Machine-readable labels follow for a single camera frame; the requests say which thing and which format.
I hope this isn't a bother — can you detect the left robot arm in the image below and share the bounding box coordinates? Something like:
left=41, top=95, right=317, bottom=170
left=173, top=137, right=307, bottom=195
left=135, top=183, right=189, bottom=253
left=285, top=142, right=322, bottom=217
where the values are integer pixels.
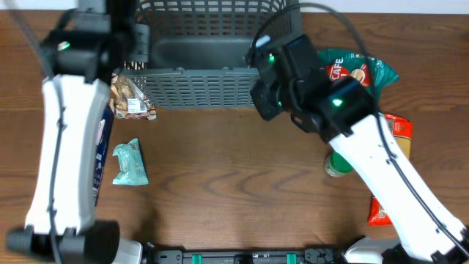
left=6, top=1, right=144, bottom=264

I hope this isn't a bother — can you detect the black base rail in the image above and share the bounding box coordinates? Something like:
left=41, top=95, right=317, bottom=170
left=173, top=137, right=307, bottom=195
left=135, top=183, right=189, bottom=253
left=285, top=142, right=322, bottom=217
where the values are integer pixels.
left=140, top=243, right=347, bottom=264

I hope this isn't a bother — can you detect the mint green snack packet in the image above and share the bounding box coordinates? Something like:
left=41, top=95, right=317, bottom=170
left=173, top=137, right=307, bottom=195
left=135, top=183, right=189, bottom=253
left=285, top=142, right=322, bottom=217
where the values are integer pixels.
left=112, top=138, right=149, bottom=186

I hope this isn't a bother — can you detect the orange spaghetti packet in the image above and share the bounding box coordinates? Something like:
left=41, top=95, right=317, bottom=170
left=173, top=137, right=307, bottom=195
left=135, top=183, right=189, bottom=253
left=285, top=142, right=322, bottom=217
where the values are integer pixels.
left=368, top=114, right=413, bottom=227

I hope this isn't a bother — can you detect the blue Kleenex tissue pack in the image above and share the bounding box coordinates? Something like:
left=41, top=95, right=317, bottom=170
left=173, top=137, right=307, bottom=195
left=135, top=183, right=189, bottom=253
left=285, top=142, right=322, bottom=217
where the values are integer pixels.
left=92, top=106, right=114, bottom=205

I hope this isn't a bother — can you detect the green lid jar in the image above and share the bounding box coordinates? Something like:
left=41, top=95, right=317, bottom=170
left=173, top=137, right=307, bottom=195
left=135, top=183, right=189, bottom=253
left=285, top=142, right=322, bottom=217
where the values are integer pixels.
left=324, top=152, right=354, bottom=177

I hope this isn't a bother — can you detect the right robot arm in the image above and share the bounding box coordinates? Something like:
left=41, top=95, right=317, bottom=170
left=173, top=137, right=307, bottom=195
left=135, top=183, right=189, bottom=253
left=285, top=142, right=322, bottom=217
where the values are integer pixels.
left=247, top=34, right=468, bottom=263

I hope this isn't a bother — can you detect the grey plastic basket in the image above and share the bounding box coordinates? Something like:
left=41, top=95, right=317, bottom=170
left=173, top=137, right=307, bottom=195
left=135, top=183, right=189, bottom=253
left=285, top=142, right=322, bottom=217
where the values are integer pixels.
left=120, top=0, right=291, bottom=109

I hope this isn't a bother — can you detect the beige dried mushroom bag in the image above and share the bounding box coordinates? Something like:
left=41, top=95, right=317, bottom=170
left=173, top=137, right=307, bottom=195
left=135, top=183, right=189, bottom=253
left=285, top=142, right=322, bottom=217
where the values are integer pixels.
left=108, top=73, right=157, bottom=120

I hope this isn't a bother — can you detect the green Nescafe coffee bag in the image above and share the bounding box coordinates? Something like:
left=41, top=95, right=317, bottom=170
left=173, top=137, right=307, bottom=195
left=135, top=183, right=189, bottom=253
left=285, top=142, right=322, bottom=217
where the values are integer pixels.
left=318, top=48, right=399, bottom=98

